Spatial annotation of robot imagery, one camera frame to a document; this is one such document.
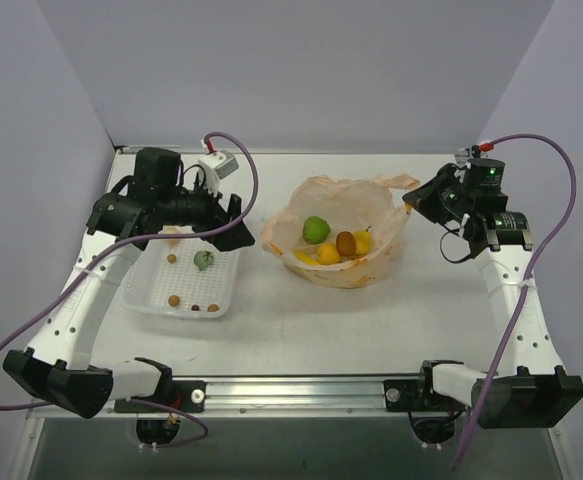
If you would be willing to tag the white plastic basket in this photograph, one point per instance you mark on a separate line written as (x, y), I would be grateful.
(152, 280)

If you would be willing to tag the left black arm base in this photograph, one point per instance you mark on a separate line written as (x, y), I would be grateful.
(185, 395)

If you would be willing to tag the aluminium front rail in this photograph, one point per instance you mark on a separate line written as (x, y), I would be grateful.
(291, 397)

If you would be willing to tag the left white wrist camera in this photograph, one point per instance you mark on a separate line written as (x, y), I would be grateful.
(213, 167)

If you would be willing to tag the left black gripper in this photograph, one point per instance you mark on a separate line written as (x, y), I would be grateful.
(219, 216)

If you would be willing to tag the small tan nut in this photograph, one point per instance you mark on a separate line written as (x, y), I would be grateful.
(174, 301)

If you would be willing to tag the green fake guava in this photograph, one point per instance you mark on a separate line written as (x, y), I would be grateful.
(315, 230)

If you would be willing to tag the green fake leaf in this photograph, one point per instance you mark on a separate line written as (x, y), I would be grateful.
(203, 260)

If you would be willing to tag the brown fake kiwi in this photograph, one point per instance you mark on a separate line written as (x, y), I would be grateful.
(346, 244)

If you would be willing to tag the beige fake garlic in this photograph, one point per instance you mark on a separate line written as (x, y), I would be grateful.
(172, 230)

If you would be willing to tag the orange fake round fruit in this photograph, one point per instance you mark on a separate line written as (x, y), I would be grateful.
(328, 254)

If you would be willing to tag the yellow fake pear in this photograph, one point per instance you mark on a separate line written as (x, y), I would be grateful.
(363, 241)

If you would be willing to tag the long yellow fake fruit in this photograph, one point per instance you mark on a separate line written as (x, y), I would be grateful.
(306, 258)

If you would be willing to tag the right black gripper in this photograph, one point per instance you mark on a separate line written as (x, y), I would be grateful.
(441, 191)

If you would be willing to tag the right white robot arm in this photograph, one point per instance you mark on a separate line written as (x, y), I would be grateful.
(530, 387)

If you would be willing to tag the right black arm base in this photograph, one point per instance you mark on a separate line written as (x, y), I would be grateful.
(407, 395)

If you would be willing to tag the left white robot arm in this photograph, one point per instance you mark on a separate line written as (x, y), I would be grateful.
(56, 364)

